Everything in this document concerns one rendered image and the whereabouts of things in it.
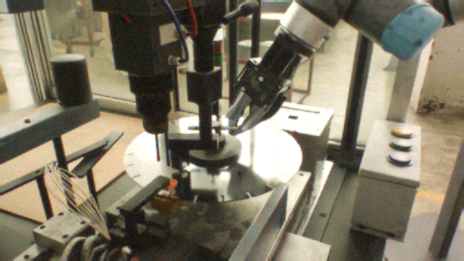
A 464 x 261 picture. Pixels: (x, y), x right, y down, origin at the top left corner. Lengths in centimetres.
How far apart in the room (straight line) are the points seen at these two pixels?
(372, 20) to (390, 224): 44
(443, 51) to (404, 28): 310
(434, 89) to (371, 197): 297
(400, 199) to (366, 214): 8
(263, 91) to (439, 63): 315
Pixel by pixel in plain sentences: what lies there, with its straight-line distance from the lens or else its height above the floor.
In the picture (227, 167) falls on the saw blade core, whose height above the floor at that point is 95.
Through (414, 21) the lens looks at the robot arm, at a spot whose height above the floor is 120.
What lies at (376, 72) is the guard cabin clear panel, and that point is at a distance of 102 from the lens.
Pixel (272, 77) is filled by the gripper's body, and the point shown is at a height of 111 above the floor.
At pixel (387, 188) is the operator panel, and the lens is 78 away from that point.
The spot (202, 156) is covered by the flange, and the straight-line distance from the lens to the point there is 64.
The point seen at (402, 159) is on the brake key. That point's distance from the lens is 81.
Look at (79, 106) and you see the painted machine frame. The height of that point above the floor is 104.
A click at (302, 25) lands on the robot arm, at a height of 119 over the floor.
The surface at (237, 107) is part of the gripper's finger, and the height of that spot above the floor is 104.
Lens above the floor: 127
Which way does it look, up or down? 25 degrees down
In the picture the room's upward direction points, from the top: straight up
